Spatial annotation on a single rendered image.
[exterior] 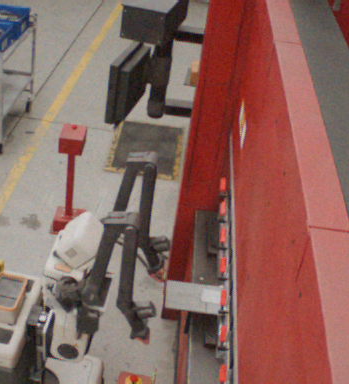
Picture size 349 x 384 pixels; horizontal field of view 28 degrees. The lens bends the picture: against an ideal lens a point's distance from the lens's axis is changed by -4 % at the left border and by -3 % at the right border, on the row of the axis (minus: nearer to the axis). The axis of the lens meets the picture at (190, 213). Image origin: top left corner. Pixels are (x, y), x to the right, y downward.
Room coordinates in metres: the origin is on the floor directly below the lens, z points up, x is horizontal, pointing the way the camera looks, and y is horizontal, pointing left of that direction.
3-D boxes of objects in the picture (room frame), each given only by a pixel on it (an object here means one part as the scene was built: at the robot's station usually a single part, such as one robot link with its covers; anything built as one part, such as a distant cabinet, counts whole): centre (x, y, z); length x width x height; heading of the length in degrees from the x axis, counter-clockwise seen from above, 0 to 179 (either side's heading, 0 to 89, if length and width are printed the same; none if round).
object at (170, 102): (3.67, 0.13, 1.18); 0.40 x 0.24 x 0.07; 4
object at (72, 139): (3.97, 0.85, 0.41); 0.25 x 0.20 x 0.83; 94
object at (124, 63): (3.58, 0.46, 1.42); 0.45 x 0.12 x 0.36; 171
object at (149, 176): (2.48, 0.19, 1.40); 0.11 x 0.06 x 0.43; 179
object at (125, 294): (2.05, 0.20, 1.40); 0.11 x 0.06 x 0.43; 179
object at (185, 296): (2.38, -0.08, 1.00); 0.26 x 0.18 x 0.01; 94
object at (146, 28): (3.61, 0.37, 1.53); 0.51 x 0.25 x 0.85; 171
